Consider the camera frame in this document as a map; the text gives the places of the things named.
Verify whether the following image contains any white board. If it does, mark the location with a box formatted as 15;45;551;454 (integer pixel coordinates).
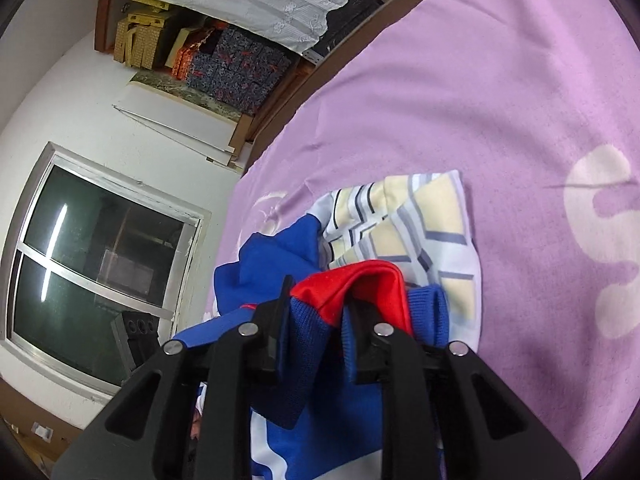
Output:
112;82;241;166

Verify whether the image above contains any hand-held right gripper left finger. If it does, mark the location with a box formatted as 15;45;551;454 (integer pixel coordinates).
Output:
50;275;296;480

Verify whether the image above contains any orange patterned box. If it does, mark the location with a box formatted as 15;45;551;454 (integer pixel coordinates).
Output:
172;42;202;81

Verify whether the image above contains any pink bed sheet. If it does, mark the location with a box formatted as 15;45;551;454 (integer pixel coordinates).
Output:
172;0;640;480

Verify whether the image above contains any brown bed frame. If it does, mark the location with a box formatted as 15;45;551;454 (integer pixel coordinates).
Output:
240;0;481;176

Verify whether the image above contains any stack of yellow boxes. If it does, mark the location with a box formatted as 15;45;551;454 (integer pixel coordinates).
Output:
112;0;172;70

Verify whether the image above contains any aluminium frame window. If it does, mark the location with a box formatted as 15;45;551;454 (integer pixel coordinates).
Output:
0;142;213;401

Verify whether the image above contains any wooden storage shelf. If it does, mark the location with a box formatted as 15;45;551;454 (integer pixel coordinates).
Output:
94;0;416;56

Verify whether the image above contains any blue and white jacket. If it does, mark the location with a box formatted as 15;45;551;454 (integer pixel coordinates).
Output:
190;172;483;480

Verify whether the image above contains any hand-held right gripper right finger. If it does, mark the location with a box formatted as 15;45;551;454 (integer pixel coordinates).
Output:
342;302;581;480

